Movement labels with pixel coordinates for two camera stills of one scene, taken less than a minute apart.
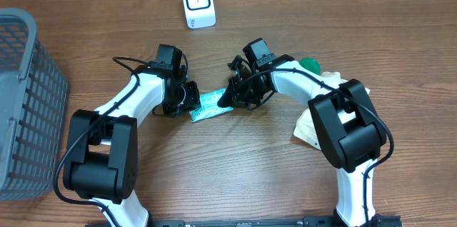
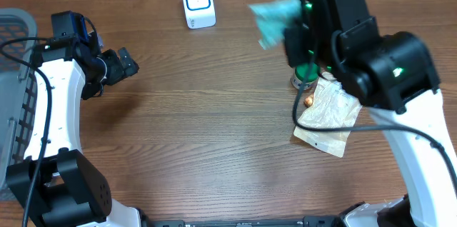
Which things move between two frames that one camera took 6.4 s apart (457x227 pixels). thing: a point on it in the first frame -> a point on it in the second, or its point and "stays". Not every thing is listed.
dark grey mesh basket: (33, 110) stays
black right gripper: (237, 93) -> (297, 51)
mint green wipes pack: (209, 106) -> (273, 17)
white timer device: (198, 3) stays
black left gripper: (194, 101) -> (118, 69)
